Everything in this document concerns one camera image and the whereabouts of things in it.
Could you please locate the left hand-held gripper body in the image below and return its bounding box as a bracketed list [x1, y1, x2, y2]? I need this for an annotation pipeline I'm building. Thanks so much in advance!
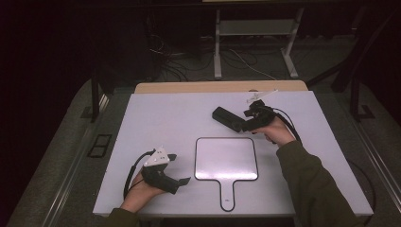
[140, 146, 182, 196]

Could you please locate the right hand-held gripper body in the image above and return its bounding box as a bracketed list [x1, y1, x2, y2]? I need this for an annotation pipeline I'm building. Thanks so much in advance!
[241, 89, 280, 133]

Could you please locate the black whiteboard eraser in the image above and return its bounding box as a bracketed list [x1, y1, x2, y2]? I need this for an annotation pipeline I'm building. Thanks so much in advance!
[211, 106, 245, 133]

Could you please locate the white handheld whiteboard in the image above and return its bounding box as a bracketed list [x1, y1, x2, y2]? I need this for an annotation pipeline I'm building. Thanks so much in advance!
[194, 136, 260, 213]

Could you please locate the person's right hand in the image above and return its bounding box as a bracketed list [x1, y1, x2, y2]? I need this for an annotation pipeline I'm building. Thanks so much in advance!
[251, 116, 297, 147]

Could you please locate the person's left hand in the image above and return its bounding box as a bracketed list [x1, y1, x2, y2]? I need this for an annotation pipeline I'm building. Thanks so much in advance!
[120, 171, 167, 215]

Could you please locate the wooden table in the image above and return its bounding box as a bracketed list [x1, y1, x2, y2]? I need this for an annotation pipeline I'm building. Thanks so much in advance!
[133, 79, 309, 95]

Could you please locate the white metal stand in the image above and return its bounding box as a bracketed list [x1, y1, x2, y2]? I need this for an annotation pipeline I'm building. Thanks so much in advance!
[213, 7, 305, 80]

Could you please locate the black metal stand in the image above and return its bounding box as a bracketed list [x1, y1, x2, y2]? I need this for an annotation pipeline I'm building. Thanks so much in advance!
[79, 61, 111, 124]
[305, 5, 401, 123]

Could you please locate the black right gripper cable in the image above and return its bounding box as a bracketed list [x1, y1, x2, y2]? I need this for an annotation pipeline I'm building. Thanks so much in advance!
[271, 107, 378, 225]

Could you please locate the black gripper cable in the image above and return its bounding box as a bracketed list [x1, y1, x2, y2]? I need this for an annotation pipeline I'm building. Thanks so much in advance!
[123, 149, 157, 201]
[271, 107, 378, 225]

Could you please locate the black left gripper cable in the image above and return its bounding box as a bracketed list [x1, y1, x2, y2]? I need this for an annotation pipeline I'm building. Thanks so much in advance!
[123, 149, 157, 201]

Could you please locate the white floor cable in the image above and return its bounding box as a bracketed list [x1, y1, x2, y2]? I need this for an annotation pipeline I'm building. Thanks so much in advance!
[226, 46, 279, 81]

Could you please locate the tangle of black floor cables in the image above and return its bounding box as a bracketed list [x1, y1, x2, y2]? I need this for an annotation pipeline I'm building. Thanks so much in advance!
[147, 14, 219, 83]

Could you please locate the metal floor rail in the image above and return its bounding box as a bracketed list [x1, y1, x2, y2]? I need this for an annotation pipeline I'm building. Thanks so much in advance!
[40, 94, 112, 227]
[352, 117, 401, 205]

